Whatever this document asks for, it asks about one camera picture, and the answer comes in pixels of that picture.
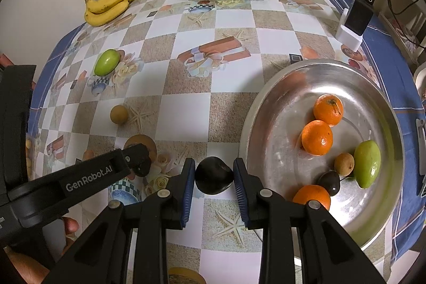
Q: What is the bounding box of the dark cherry with stem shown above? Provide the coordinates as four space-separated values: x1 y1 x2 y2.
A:
316 171 355 197

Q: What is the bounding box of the person's left hand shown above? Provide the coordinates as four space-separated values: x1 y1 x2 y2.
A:
3 217 80 284

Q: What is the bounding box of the bunch of yellow bananas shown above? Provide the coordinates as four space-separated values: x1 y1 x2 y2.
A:
83 0 147 27

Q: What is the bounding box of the dark purple plum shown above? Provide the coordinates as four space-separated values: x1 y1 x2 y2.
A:
195 157 234 195

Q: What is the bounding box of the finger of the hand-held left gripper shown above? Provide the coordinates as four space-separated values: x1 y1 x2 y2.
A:
123 143 150 171

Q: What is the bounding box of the white phone stand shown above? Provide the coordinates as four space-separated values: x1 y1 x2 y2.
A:
415 118 426 141

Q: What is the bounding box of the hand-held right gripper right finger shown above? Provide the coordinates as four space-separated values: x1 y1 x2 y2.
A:
233 158 382 284

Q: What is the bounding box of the small dark round fruit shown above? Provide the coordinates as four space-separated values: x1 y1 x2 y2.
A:
135 158 154 177

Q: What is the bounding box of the small green mango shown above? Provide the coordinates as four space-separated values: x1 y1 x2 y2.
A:
94 49 120 76

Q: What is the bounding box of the white plastic chair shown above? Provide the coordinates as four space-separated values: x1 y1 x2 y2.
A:
413 64 426 98

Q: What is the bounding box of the black power adapter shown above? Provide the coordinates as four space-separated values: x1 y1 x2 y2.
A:
344 0 375 36

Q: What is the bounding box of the black cable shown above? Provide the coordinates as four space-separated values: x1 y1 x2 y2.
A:
364 0 426 48

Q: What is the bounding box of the orange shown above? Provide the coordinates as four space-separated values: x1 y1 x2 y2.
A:
301 120 334 156
313 94 344 126
292 184 331 211

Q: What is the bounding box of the large metal bowl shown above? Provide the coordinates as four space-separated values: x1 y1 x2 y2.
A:
238 58 405 253

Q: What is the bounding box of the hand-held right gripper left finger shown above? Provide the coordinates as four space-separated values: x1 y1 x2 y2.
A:
42 158 197 284

